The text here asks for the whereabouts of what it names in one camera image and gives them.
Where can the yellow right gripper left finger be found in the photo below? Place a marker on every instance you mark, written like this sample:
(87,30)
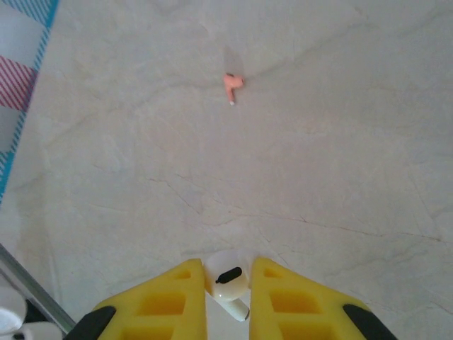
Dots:
(159,308)

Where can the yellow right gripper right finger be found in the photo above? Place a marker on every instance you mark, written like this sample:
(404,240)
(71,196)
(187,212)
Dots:
(293,308)

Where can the long aluminium base rail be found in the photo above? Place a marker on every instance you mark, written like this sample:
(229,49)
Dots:
(35,288)

